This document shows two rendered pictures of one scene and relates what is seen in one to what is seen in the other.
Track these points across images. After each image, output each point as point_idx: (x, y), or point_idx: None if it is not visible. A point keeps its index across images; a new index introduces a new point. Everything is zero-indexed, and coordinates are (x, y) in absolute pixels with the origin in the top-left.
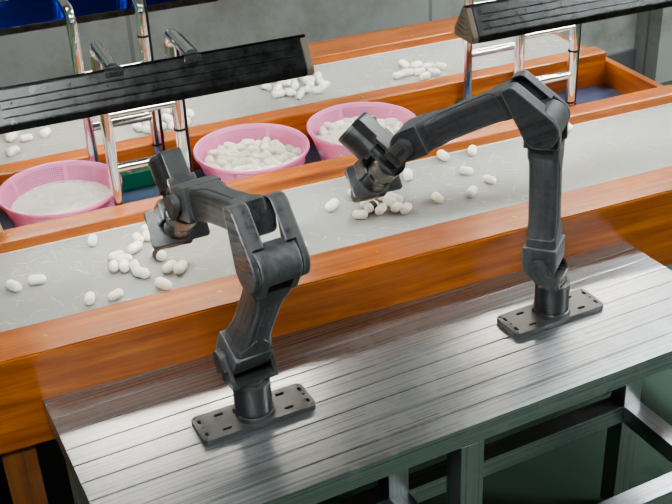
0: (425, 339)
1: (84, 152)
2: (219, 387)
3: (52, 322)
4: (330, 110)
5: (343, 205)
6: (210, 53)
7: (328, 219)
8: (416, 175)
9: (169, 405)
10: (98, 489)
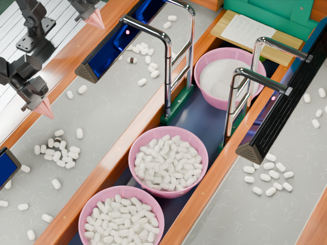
0: None
1: (259, 108)
2: (60, 39)
3: (128, 4)
4: (160, 234)
5: (76, 141)
6: (117, 25)
7: (75, 126)
8: (54, 192)
9: (71, 25)
10: None
